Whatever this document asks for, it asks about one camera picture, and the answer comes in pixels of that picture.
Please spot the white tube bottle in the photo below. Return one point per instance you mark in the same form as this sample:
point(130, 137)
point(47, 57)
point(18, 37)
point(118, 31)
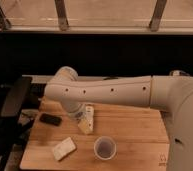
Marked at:
point(89, 111)

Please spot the black office chair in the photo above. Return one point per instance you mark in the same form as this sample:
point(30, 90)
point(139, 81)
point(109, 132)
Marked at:
point(12, 98)

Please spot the white sponge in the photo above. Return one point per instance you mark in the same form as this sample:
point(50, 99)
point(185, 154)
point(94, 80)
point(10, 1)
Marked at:
point(64, 148)

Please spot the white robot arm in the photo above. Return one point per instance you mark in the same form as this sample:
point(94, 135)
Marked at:
point(172, 94)

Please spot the translucent pale gripper body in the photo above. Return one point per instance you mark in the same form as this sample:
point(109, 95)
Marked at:
point(85, 124)

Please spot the wooden cutting board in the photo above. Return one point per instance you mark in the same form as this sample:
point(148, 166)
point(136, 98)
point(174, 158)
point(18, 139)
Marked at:
point(140, 136)

